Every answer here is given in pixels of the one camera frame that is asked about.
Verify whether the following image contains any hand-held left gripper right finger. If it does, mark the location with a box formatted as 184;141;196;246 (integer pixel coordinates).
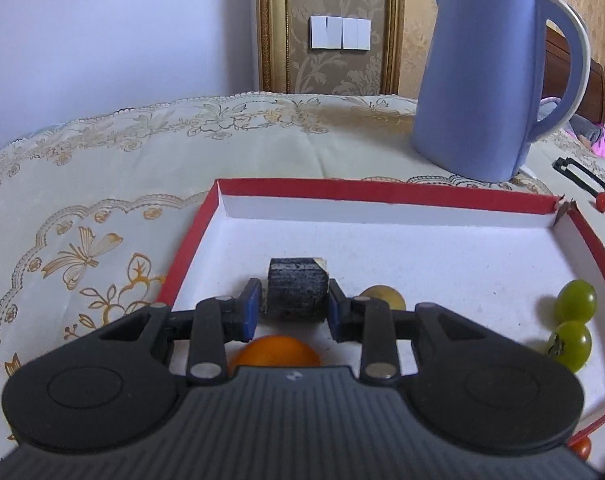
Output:
327;279;489;380

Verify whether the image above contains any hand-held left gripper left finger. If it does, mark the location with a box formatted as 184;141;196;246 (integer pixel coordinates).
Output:
97;279;264;380

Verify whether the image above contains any dark sugarcane piece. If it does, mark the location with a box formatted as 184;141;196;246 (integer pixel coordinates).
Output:
265;257;330;324

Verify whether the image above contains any orange tangerine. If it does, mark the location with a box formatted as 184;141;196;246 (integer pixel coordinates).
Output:
229;335;324;377

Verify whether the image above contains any brown longan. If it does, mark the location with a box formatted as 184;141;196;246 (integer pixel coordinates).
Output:
359;285;407;312

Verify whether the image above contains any red cardboard box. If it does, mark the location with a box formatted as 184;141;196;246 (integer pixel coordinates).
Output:
157;177;605;442

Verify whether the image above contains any green tomato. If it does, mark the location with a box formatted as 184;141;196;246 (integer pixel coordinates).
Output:
555;280;598;324
547;321;594;374

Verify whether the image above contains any blue electric kettle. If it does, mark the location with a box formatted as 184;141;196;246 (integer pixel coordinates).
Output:
413;0;591;184

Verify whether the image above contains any wooden bed headboard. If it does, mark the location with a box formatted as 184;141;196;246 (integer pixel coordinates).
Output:
543;25;605;127

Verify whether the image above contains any white wall light switch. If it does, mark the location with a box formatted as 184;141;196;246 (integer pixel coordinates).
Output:
310;16;344;51
343;17;372;51

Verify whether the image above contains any black square plastic frame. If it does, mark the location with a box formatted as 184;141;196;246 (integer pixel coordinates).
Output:
553;157;605;197

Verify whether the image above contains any gold ornate wall frame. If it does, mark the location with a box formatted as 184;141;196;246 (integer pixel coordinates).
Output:
256;0;406;96

